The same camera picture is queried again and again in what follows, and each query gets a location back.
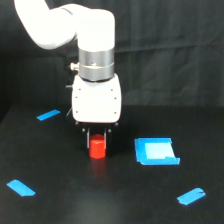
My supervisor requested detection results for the red hexagonal block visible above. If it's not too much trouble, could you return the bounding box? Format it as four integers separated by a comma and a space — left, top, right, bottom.
89, 134, 106, 159

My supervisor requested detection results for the blue tape strip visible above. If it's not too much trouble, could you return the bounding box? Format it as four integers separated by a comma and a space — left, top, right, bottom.
177, 188, 206, 205
37, 109, 61, 121
7, 180, 35, 197

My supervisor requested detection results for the blue tape strip back left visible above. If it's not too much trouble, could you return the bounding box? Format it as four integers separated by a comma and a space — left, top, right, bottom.
37, 109, 61, 121

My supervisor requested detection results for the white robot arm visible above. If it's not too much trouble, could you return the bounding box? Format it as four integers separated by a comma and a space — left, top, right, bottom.
14, 0, 122, 146

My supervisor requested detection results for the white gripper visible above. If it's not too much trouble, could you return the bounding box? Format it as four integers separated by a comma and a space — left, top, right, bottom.
71, 74, 122, 150

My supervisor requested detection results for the blue tape square marker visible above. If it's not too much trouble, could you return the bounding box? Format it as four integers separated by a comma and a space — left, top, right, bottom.
134, 138, 180, 165

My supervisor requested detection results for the blue tape strip front left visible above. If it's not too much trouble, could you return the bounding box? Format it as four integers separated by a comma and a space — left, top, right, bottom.
7, 180, 35, 197

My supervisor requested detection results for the blue tape strip front right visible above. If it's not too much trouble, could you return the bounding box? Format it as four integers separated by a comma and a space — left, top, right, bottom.
177, 188, 206, 205

